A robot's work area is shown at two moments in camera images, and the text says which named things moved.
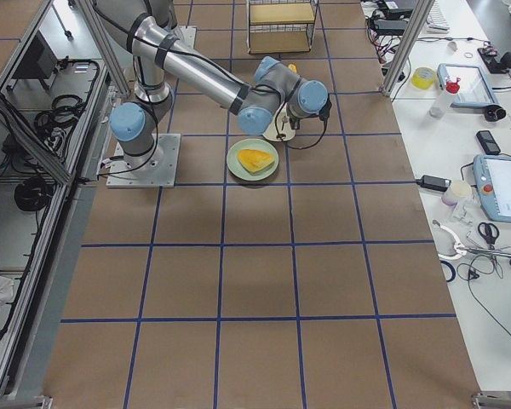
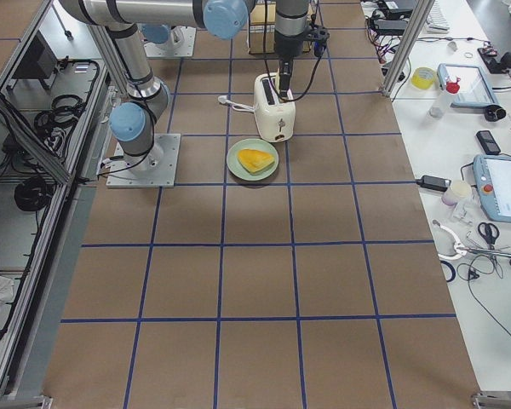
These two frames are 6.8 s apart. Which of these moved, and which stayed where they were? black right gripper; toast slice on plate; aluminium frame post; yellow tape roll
Moved: black right gripper
Stayed: aluminium frame post; toast slice on plate; yellow tape roll
